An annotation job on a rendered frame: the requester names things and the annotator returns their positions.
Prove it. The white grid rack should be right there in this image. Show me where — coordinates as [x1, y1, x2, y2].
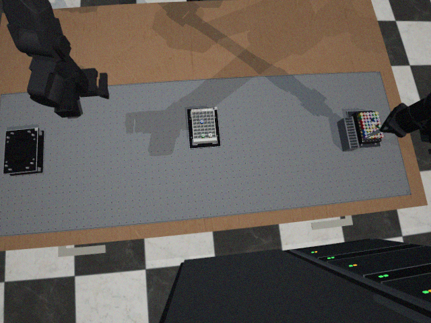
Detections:
[191, 108, 217, 144]

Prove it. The black rack of coloured-cap vials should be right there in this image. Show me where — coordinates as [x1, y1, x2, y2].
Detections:
[352, 112, 382, 145]

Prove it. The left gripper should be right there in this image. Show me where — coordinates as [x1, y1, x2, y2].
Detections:
[379, 103, 421, 138]

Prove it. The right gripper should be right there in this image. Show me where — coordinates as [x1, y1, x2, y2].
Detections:
[65, 64, 109, 99]

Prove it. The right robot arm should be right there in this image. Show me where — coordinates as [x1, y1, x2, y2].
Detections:
[2, 0, 89, 119]

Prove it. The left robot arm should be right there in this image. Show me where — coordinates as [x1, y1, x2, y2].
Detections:
[399, 92, 431, 143]

